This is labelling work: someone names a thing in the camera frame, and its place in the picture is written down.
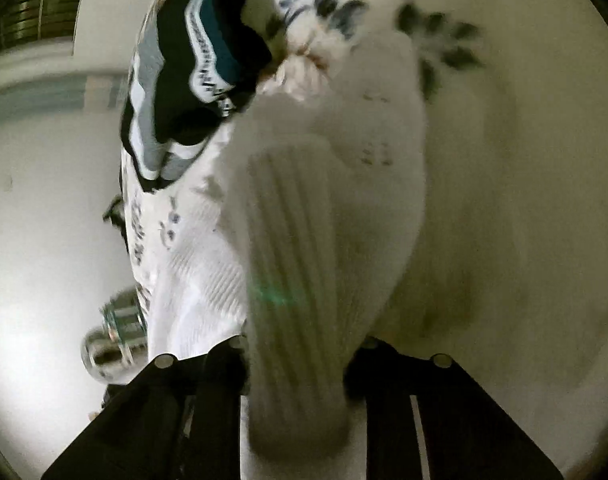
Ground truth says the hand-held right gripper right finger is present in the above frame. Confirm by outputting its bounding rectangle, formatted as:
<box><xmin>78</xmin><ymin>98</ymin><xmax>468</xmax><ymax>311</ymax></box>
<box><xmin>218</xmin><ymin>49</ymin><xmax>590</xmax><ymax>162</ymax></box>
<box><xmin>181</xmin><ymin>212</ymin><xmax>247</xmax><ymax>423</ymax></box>
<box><xmin>343</xmin><ymin>336</ymin><xmax>566</xmax><ymax>480</ymax></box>

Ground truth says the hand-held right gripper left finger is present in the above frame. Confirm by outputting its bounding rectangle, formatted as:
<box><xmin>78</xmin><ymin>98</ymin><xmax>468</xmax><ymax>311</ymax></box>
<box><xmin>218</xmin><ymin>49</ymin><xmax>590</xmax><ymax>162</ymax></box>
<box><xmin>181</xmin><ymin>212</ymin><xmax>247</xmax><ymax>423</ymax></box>
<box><xmin>40</xmin><ymin>334</ymin><xmax>248</xmax><ymax>480</ymax></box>

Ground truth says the white knit sweater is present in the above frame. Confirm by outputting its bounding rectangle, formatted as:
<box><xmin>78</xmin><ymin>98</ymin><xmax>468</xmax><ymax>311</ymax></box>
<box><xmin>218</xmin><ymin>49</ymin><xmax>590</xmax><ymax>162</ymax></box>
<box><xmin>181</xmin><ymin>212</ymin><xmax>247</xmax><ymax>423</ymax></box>
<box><xmin>146</xmin><ymin>27</ymin><xmax>437</xmax><ymax>463</ymax></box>

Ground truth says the green shelf rack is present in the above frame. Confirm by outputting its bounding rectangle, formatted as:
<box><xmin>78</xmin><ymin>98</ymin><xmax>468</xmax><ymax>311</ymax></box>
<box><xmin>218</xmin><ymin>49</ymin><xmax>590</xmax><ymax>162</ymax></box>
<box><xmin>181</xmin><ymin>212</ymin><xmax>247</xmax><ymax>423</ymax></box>
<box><xmin>83</xmin><ymin>284</ymin><xmax>151</xmax><ymax>387</ymax></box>

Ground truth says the striped folded sweater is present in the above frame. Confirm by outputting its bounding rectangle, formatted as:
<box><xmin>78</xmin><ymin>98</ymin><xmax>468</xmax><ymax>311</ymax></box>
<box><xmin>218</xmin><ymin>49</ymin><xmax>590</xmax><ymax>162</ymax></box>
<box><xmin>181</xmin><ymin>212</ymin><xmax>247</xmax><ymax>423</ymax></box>
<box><xmin>120</xmin><ymin>0</ymin><xmax>276</xmax><ymax>193</ymax></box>

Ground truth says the floral bed cover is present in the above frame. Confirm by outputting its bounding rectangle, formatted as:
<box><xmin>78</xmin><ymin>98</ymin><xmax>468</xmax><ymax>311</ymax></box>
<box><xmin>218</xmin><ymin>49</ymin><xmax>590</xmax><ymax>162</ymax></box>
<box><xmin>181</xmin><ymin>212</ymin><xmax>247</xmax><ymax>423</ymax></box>
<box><xmin>118</xmin><ymin>0</ymin><xmax>488</xmax><ymax>322</ymax></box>

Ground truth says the barred window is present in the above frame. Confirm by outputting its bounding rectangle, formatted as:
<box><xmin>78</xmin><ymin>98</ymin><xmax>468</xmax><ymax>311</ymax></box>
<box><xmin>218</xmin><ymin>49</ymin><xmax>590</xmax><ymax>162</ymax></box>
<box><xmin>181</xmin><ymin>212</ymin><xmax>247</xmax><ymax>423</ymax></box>
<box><xmin>0</xmin><ymin>0</ymin><xmax>93</xmax><ymax>47</ymax></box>

